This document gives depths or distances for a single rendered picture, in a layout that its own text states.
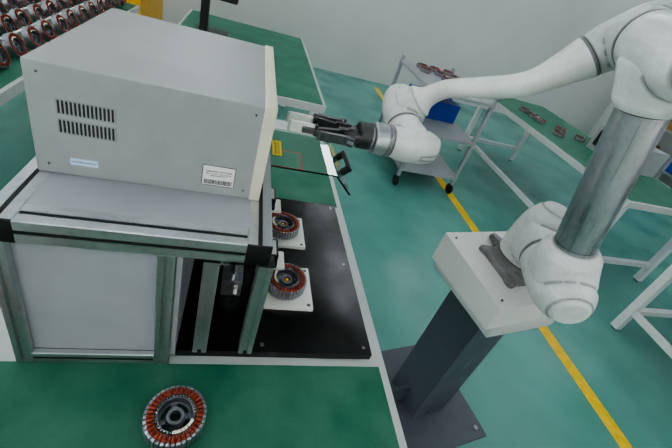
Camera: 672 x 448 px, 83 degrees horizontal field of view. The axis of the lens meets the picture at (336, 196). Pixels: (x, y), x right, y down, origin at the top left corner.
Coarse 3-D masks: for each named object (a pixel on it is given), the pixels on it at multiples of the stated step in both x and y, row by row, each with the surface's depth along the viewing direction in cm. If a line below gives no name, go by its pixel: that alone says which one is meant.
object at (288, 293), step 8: (288, 264) 108; (280, 272) 106; (288, 272) 107; (296, 272) 106; (272, 280) 101; (280, 280) 104; (296, 280) 106; (304, 280) 104; (272, 288) 100; (280, 288) 100; (288, 288) 100; (296, 288) 101; (304, 288) 103; (280, 296) 100; (288, 296) 100; (296, 296) 101
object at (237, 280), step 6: (228, 270) 99; (240, 270) 100; (222, 276) 100; (228, 276) 97; (240, 276) 98; (222, 282) 96; (228, 282) 96; (234, 282) 96; (240, 282) 97; (222, 288) 97; (228, 288) 97; (240, 288) 98; (222, 294) 98; (228, 294) 99
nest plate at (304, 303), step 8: (304, 272) 112; (272, 296) 101; (304, 296) 104; (264, 304) 98; (272, 304) 99; (280, 304) 100; (288, 304) 100; (296, 304) 101; (304, 304) 102; (312, 304) 103
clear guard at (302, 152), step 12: (276, 132) 118; (288, 132) 121; (288, 144) 114; (300, 144) 116; (312, 144) 119; (324, 144) 121; (276, 156) 106; (288, 156) 108; (300, 156) 110; (312, 156) 112; (324, 156) 114; (288, 168) 103; (300, 168) 104; (312, 168) 106; (324, 168) 108; (336, 168) 112; (348, 192) 110
